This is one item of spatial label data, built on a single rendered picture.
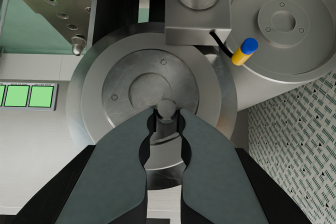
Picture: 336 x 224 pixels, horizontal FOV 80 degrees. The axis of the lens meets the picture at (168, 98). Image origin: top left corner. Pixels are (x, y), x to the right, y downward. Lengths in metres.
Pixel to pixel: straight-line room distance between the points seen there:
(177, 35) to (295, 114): 0.20
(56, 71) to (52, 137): 2.87
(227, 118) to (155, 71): 0.07
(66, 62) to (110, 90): 3.24
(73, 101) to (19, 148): 0.43
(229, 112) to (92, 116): 0.11
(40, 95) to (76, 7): 0.24
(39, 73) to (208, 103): 3.41
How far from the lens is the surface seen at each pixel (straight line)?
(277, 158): 0.35
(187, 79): 0.16
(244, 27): 0.21
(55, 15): 0.52
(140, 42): 0.18
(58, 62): 3.45
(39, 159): 0.58
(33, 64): 3.62
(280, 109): 0.34
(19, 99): 0.62
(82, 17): 0.50
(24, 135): 0.60
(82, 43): 0.58
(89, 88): 0.18
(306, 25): 0.23
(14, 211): 0.63
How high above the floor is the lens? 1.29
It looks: 12 degrees down
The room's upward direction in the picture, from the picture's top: 179 degrees counter-clockwise
